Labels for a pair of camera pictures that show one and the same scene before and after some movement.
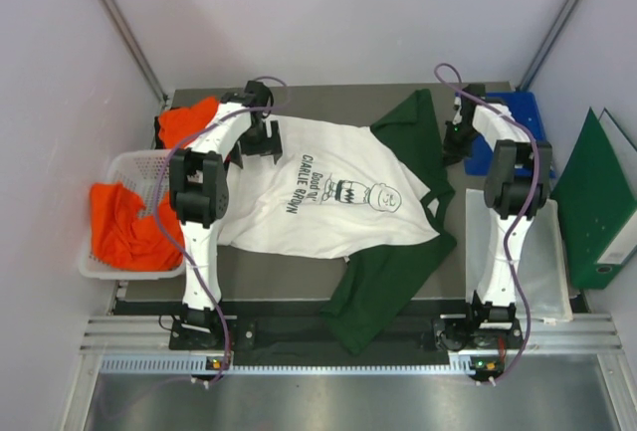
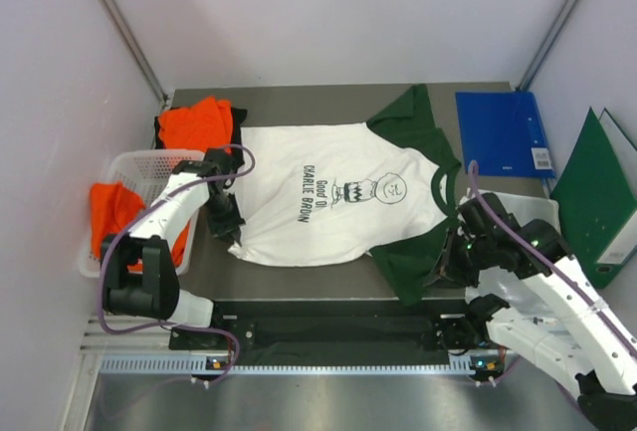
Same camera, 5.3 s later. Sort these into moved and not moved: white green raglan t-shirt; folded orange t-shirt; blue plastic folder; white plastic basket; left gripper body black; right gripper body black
Moved: white green raglan t-shirt; left gripper body black; right gripper body black
Not moved: folded orange t-shirt; blue plastic folder; white plastic basket
